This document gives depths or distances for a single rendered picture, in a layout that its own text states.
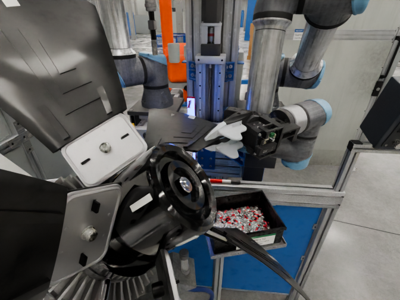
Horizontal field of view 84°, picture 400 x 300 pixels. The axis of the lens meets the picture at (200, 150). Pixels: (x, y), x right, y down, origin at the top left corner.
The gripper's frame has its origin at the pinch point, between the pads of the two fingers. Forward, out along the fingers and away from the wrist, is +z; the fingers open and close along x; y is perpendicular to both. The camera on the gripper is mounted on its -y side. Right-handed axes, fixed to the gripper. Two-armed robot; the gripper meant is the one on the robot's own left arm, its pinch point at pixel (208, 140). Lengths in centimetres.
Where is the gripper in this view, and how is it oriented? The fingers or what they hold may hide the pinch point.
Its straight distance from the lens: 45.8
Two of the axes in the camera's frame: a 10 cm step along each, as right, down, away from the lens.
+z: -8.5, 2.7, -4.5
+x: -0.5, 8.1, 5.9
